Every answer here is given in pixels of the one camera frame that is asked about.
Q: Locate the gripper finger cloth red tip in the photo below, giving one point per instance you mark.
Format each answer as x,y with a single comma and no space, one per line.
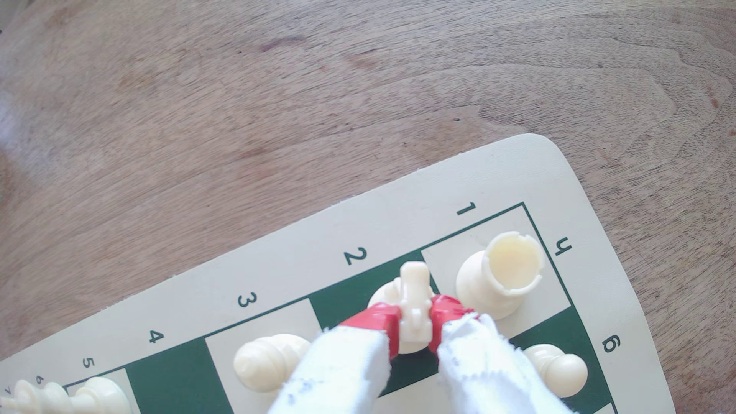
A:
339,368
483,368

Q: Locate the white chess knight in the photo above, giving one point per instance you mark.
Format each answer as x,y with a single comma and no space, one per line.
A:
415,299

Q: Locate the white chess bishop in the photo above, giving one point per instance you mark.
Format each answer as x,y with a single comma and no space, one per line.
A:
267,362

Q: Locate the white chess pawn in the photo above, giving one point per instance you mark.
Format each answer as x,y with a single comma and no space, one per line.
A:
560,371

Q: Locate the white chess rook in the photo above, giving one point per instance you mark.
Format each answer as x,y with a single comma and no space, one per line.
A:
506,270

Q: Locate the green and cream chess mat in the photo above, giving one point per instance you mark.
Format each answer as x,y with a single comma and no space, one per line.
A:
402,224

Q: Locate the white chess king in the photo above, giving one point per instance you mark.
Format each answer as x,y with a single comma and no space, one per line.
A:
98,398

